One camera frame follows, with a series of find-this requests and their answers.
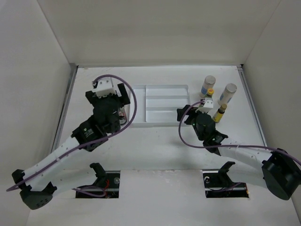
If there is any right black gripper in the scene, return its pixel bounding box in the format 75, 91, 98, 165
177, 105, 208, 141

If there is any dark sauce bottle black cap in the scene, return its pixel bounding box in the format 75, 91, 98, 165
118, 105, 127, 126

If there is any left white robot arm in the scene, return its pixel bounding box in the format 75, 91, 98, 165
9, 79, 131, 210

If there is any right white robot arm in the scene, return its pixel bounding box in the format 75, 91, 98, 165
176, 104, 301, 200

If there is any small yellow label bottle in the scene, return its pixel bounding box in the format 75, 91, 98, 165
212, 104, 227, 123

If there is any green bottle yellow cap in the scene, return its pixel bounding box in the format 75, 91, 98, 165
205, 88, 214, 98

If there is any white divided organizer tray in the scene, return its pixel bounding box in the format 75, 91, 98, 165
131, 84, 190, 128

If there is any white shaker blue label left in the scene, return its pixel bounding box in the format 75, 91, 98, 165
200, 75, 216, 97

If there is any white shaker blue label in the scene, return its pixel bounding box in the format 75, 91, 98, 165
218, 83, 237, 105
200, 75, 216, 97

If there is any white shaker blue label right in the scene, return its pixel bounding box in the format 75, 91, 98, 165
218, 83, 237, 105

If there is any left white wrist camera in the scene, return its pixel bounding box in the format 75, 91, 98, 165
92, 78, 116, 98

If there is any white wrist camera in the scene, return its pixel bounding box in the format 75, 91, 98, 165
197, 97, 214, 113
92, 78, 116, 98

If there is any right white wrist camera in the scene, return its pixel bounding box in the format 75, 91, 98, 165
197, 97, 214, 113

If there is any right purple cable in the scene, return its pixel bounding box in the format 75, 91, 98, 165
178, 100, 301, 165

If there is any purple cable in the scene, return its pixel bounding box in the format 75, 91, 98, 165
178, 100, 301, 165
6, 74, 138, 192

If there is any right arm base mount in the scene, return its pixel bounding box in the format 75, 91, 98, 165
202, 161, 249, 198

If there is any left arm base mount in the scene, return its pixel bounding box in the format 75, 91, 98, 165
75, 163, 121, 199

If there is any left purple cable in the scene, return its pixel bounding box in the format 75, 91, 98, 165
6, 74, 138, 192

